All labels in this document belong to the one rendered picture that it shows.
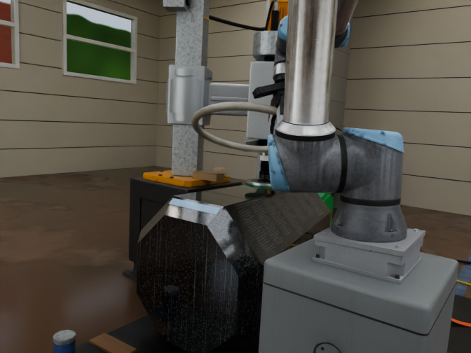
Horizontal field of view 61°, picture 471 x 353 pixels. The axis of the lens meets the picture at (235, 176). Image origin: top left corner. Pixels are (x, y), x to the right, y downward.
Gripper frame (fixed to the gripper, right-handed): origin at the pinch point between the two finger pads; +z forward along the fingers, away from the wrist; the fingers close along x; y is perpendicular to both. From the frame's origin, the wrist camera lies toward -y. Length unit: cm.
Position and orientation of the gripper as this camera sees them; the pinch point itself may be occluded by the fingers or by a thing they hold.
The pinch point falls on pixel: (274, 129)
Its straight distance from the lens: 144.1
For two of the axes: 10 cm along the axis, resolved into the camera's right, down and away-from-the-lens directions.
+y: 9.3, 2.0, 3.2
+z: -1.2, 9.6, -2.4
